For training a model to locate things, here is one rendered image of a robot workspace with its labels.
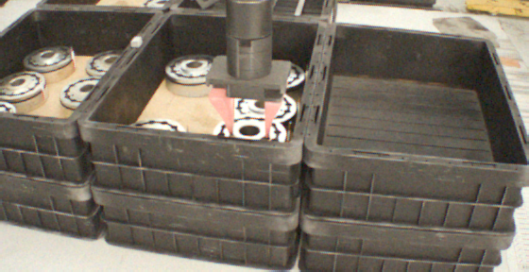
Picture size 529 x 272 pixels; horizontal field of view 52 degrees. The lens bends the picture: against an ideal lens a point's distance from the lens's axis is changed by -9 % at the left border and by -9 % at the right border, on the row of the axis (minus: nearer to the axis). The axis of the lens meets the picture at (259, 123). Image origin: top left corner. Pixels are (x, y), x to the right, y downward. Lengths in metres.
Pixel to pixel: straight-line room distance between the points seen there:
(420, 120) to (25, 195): 0.65
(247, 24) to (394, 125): 0.35
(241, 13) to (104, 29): 0.50
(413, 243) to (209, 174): 0.28
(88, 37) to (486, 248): 0.82
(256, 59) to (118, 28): 0.47
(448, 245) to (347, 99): 0.34
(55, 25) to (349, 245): 0.73
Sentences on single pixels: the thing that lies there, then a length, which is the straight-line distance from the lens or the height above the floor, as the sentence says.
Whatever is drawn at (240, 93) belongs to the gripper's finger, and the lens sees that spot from 0.74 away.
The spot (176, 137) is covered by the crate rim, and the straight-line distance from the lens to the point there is 0.72.
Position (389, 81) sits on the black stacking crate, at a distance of 1.08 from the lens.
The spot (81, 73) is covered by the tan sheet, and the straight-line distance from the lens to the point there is 1.13.
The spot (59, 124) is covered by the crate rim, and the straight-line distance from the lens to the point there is 0.79.
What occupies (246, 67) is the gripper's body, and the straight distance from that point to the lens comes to 0.72.
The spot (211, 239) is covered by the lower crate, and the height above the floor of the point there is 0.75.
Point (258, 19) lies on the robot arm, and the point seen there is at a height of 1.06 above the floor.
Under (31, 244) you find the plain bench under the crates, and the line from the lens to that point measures 0.96.
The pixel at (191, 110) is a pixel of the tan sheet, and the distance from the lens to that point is 0.96.
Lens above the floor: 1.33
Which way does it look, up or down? 33 degrees down
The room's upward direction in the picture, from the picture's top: straight up
